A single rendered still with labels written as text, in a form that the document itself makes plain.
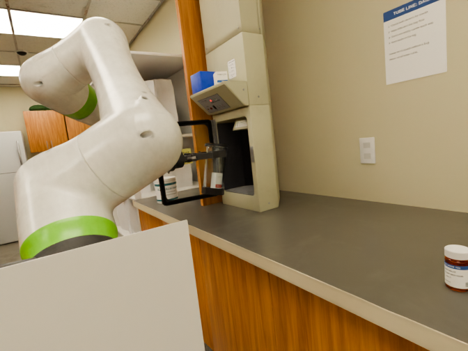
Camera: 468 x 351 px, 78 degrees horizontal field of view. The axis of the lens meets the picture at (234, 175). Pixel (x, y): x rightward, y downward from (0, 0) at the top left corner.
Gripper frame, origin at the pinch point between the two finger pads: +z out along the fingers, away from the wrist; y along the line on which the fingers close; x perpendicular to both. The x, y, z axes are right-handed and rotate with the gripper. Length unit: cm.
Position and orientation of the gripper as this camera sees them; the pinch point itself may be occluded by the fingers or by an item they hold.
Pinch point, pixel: (215, 154)
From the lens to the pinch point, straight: 131.3
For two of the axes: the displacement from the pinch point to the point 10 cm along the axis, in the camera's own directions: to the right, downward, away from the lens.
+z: 8.4, -1.6, 5.3
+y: -5.4, -0.4, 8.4
